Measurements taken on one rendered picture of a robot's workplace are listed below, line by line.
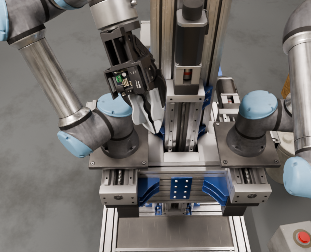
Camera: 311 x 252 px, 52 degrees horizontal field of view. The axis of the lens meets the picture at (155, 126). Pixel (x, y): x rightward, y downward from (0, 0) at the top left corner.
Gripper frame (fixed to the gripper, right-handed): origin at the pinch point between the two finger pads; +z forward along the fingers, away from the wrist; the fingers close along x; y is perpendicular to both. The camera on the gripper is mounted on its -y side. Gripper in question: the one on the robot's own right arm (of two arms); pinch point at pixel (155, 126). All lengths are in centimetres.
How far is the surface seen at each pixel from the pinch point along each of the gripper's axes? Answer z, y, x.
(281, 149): 82, -145, 29
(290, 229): 62, -42, 22
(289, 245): 64, -36, 20
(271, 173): 107, -158, 19
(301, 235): 63, -39, 25
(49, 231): 86, -89, -123
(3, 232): 78, -82, -151
